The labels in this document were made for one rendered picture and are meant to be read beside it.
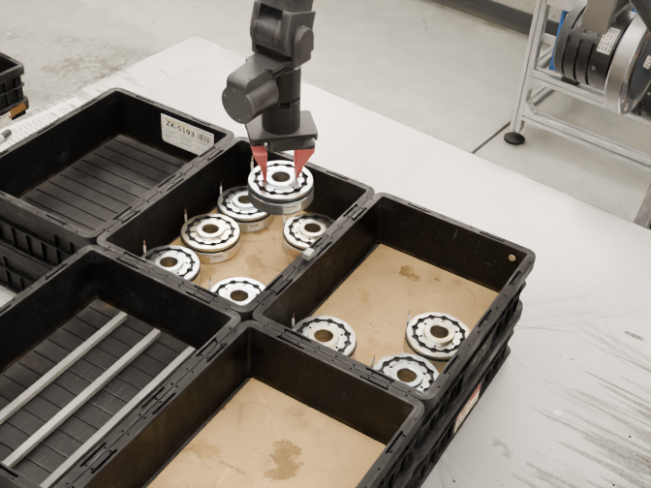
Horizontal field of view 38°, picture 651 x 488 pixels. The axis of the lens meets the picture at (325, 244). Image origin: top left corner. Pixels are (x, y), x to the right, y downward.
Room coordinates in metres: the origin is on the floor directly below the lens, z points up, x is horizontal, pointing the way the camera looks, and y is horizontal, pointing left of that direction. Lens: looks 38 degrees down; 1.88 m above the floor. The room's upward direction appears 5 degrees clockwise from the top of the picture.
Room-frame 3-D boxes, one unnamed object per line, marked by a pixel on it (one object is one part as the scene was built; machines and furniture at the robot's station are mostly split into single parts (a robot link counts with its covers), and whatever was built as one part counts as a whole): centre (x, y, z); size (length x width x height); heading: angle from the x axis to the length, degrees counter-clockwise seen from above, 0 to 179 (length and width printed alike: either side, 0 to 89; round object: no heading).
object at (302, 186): (1.23, 0.08, 1.03); 0.10 x 0.10 x 0.01
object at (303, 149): (1.24, 0.07, 1.08); 0.07 x 0.07 x 0.09; 16
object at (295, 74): (1.22, 0.09, 1.21); 0.07 x 0.06 x 0.07; 146
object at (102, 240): (1.27, 0.14, 0.92); 0.40 x 0.30 x 0.02; 151
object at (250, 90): (1.19, 0.10, 1.24); 0.11 x 0.09 x 0.12; 146
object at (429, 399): (1.13, -0.12, 0.92); 0.40 x 0.30 x 0.02; 151
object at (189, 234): (1.31, 0.20, 0.86); 0.10 x 0.10 x 0.01
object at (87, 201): (1.42, 0.40, 0.87); 0.40 x 0.30 x 0.11; 151
